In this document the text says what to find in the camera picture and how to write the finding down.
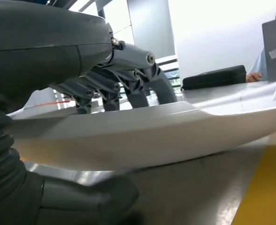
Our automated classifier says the stainless steel workbench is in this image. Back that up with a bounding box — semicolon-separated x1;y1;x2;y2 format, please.
8;80;276;225

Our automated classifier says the person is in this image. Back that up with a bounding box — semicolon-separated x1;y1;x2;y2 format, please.
246;0;276;83

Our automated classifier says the black zip case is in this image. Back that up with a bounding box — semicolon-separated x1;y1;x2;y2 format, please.
181;64;247;91

